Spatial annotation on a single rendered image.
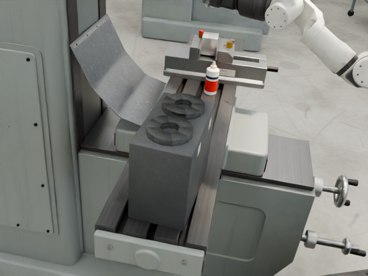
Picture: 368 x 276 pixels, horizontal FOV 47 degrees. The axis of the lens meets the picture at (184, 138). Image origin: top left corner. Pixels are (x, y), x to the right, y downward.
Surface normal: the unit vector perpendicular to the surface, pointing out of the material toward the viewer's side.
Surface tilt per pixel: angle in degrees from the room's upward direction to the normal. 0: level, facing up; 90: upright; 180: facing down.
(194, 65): 90
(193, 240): 0
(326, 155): 0
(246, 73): 90
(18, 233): 88
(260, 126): 0
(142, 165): 90
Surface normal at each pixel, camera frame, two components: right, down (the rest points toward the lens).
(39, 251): -0.16, 0.37
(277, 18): -0.58, 0.53
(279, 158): 0.08, -0.83
